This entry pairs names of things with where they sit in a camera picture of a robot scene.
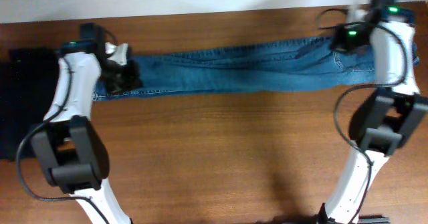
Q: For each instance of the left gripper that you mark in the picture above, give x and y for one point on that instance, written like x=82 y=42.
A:
x=122 y=77

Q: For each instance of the blue denim jeans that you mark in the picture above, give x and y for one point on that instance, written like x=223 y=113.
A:
x=293 y=65

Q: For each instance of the black folded garment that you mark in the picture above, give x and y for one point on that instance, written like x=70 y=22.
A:
x=28 y=84

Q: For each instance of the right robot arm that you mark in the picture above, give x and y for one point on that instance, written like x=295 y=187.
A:
x=387 y=118

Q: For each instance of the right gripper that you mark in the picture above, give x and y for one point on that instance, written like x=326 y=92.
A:
x=336 y=39

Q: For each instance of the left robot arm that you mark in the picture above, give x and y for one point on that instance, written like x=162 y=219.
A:
x=70 y=153

